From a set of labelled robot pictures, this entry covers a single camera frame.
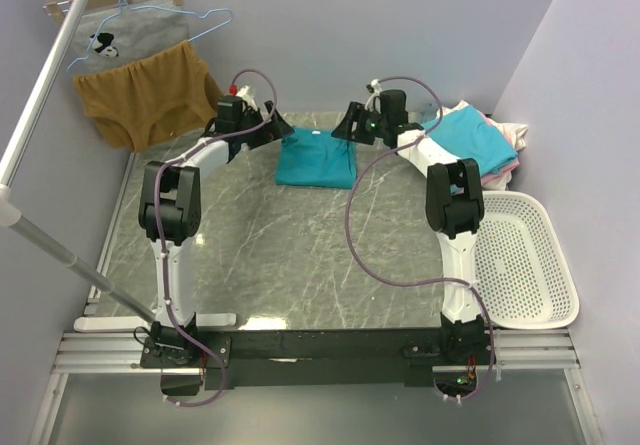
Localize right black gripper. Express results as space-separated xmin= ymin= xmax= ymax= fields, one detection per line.
xmin=329 ymin=103 xmax=386 ymax=147

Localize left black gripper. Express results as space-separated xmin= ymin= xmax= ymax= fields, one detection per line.
xmin=237 ymin=102 xmax=295 ymax=151

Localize teal t-shirt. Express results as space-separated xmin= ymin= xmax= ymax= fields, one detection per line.
xmin=275 ymin=127 xmax=357 ymax=189

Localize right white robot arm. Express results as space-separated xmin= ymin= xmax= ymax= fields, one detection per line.
xmin=332 ymin=83 xmax=487 ymax=364

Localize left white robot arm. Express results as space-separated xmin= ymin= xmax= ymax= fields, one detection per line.
xmin=138 ymin=88 xmax=293 ymax=367

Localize brown hanging shorts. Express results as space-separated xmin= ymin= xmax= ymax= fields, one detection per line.
xmin=73 ymin=40 xmax=223 ymax=153

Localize grey panda garment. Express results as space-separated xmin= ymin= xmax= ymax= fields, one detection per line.
xmin=71 ymin=0 xmax=190 ymax=73

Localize white plastic laundry basket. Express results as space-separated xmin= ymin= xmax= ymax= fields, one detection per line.
xmin=476 ymin=191 xmax=580 ymax=330

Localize black base beam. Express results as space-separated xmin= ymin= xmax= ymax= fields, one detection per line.
xmin=140 ymin=323 xmax=495 ymax=396

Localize white clothes rack pole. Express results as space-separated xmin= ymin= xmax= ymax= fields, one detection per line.
xmin=1 ymin=0 xmax=154 ymax=323

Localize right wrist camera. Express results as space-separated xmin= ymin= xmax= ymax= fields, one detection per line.
xmin=364 ymin=79 xmax=383 ymax=111

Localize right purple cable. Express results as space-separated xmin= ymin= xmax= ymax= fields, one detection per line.
xmin=345 ymin=75 xmax=500 ymax=402

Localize purple cable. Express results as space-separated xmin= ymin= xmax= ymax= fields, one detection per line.
xmin=154 ymin=68 xmax=279 ymax=410
xmin=345 ymin=75 xmax=500 ymax=402

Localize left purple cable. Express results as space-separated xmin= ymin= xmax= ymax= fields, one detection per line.
xmin=154 ymin=68 xmax=279 ymax=410

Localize blue wire hanger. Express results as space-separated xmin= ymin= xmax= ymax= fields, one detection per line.
xmin=66 ymin=0 xmax=233 ymax=75

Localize aluminium rail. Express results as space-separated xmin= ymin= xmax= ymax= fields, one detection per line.
xmin=52 ymin=329 xmax=580 ymax=374

